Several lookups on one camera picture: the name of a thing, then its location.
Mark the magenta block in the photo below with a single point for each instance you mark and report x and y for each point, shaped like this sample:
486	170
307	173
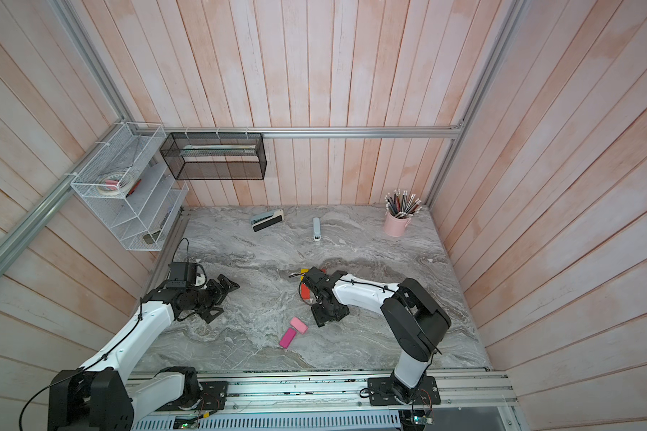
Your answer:
288	337

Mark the light pink block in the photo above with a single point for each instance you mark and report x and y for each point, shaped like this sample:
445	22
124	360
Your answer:
298	325

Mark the white wire shelf rack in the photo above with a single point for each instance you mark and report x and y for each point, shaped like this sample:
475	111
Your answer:
130	189

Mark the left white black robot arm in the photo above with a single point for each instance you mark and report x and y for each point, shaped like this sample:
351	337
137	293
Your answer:
95	396

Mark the tape roll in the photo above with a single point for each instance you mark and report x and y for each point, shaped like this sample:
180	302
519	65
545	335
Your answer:
115	184

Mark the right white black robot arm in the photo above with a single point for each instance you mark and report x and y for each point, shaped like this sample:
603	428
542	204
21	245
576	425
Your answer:
418	323

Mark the black mesh basket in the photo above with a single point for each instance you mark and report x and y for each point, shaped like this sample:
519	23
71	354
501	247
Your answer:
215	156

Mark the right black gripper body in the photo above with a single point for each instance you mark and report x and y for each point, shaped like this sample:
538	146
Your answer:
322	313

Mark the bundle of pencils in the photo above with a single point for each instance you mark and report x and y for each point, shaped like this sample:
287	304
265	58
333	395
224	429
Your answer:
401	204

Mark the black stapler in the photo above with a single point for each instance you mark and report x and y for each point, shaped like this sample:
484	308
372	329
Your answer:
267	219

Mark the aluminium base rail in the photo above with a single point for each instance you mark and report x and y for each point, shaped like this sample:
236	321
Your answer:
337	390

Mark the pink pencil cup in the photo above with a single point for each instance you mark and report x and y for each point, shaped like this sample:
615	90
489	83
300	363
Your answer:
394	226

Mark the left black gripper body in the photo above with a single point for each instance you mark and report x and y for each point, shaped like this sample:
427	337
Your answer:
203	300

